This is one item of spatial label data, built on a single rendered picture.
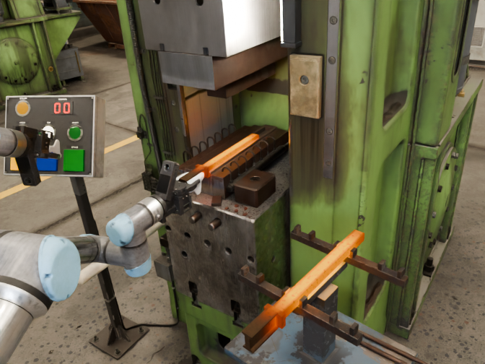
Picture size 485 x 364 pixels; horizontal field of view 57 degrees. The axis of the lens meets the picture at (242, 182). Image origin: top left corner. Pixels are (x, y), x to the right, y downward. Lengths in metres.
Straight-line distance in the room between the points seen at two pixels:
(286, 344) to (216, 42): 0.82
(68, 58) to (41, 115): 5.00
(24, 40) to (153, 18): 4.82
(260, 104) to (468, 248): 1.61
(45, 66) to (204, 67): 5.00
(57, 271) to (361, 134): 0.83
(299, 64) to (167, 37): 0.38
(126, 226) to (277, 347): 0.50
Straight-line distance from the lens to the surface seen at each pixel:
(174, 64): 1.35
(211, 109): 1.71
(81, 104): 1.64
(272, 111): 1.78
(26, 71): 6.13
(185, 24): 1.29
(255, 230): 1.33
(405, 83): 1.59
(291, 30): 1.22
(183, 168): 1.49
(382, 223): 1.83
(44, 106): 1.71
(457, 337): 2.34
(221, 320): 1.71
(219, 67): 1.28
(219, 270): 1.53
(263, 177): 1.40
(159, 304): 2.44
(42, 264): 0.88
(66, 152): 1.64
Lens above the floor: 1.64
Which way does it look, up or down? 29 degrees down
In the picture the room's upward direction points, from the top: 4 degrees counter-clockwise
